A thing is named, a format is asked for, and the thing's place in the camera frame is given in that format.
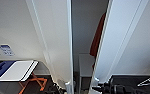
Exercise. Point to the orange hoodie with white print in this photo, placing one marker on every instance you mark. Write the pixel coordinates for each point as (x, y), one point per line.
(98, 36)

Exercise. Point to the white wardrobe door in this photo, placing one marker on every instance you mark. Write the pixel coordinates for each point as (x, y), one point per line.
(117, 30)
(54, 30)

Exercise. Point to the white drying rack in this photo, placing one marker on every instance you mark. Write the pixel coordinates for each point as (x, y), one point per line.
(147, 81)

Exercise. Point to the white wardrobe cabinet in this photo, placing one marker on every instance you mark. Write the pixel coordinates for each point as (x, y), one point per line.
(81, 26)

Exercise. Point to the wall sign with blue print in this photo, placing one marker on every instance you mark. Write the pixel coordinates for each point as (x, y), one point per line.
(6, 50)

